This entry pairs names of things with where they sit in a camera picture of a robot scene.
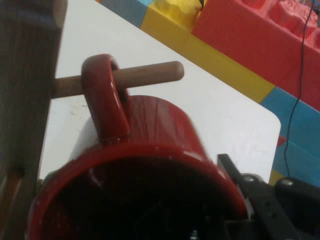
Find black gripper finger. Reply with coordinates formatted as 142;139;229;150
216;153;320;240

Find red enamel mug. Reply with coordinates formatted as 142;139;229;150
24;53;251;240

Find giant coloured toy bricks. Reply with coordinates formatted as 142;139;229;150
141;0;276;105

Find large red studded toy block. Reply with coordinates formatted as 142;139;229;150
191;0;320;112

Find brown wooden mug tree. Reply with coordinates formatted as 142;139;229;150
0;0;185;240

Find thin black hanging cable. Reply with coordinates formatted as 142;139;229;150
284;0;320;180

